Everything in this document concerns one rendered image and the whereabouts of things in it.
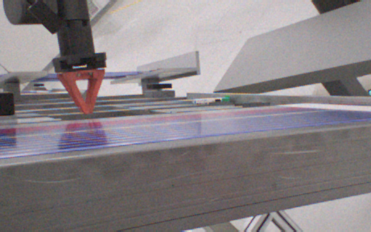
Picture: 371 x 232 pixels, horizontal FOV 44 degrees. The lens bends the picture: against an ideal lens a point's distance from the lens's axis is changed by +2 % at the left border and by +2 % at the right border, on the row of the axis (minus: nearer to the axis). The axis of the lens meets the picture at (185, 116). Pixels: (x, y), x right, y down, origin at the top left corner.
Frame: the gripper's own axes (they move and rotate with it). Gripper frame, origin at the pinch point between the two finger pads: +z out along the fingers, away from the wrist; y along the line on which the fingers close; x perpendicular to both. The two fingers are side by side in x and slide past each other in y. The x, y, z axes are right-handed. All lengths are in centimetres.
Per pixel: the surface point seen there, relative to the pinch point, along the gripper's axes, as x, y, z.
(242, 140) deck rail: -3.0, 48.8, -0.5
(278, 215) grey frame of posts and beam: 57, -21, 41
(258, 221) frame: 49, -21, 41
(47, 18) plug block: -7.0, 12.4, -14.1
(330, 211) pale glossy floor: 87, -31, 51
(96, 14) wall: 270, -757, -99
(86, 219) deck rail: -15, 49, 2
